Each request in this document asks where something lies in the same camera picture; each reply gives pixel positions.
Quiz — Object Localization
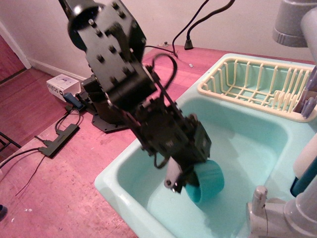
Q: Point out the black power plug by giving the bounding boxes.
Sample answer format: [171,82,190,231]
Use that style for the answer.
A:
[184,39,193,50]

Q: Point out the blue clamp handle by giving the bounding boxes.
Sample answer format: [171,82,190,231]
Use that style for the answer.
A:
[63,92,84,110]

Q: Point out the grey cable on floor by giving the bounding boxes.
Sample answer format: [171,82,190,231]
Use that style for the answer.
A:
[0,147,42,169]

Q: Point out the beige faucet handle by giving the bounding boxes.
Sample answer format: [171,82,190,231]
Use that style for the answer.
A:
[246,185,286,238]

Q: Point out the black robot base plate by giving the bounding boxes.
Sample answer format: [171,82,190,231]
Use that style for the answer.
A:
[78,74,128,133]

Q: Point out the black usb hub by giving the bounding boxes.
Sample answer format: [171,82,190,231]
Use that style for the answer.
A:
[39,124,80,159]

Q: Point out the mint green toy sink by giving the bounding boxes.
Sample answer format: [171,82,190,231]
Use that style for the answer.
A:
[95,54,317,238]

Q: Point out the white cardboard box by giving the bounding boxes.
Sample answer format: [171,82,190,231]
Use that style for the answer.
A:
[46,74,81,102]

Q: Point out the thin black wire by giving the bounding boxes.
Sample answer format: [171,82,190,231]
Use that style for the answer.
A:
[15,156,46,197]

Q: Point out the teal and white bottle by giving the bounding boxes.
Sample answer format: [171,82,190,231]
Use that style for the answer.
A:
[290,135,317,197]

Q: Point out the thin black cable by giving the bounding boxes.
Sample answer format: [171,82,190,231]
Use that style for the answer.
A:
[171,0,210,58]

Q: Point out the purple utensils in rack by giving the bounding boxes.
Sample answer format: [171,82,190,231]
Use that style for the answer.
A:
[301,66,317,119]

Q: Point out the grey toy faucet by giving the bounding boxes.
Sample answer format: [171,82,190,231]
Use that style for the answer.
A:
[272,0,317,61]

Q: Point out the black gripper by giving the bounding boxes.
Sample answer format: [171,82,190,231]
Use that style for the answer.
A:
[133,99,211,193]

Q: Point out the cream dish drying rack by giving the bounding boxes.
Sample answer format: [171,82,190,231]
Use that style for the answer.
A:
[198,55,317,122]

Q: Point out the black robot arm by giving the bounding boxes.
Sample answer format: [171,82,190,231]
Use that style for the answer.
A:
[60,0,211,192]

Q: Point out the thick black cable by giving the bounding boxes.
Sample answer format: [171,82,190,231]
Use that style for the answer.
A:
[186,0,235,40]

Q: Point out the teal plastic cup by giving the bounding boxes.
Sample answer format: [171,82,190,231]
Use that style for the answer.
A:
[185,160,224,205]

